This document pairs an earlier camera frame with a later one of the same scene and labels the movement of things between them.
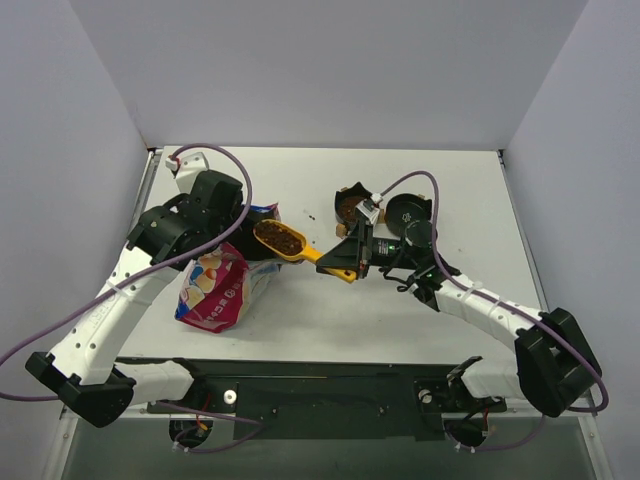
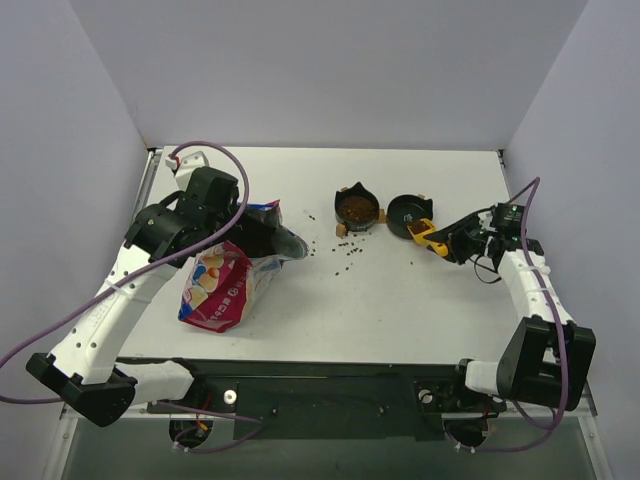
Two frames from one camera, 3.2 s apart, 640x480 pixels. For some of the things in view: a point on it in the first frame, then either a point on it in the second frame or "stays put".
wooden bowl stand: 342,229 stays put
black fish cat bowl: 346,201 stays put
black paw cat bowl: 404,209 stays put
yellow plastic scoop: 282,241 -> 420,228
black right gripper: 363,251 -> 460,243
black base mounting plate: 334,399 stays put
